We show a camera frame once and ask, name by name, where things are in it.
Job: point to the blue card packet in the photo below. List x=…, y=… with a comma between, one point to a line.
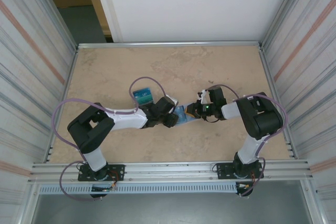
x=193, y=121

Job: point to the aluminium frame post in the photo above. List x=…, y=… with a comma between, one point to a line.
x=62, y=24
x=283, y=11

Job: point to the aluminium table side rail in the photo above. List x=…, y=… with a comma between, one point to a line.
x=270, y=77
x=68, y=77

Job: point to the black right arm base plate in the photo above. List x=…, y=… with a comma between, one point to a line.
x=222, y=168

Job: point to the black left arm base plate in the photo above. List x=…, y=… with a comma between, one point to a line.
x=119, y=168

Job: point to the blue and teal credit card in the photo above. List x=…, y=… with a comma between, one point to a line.
x=143, y=95

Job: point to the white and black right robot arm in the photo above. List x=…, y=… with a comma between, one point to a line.
x=249, y=150

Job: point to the aluminium frame crossbar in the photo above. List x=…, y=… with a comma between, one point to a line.
x=170, y=44

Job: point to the aluminium mounting rail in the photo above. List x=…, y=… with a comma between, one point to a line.
x=170, y=169

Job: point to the blue green credit card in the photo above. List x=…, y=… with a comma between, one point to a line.
x=181, y=116

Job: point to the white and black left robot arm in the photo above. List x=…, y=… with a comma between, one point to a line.
x=126, y=120

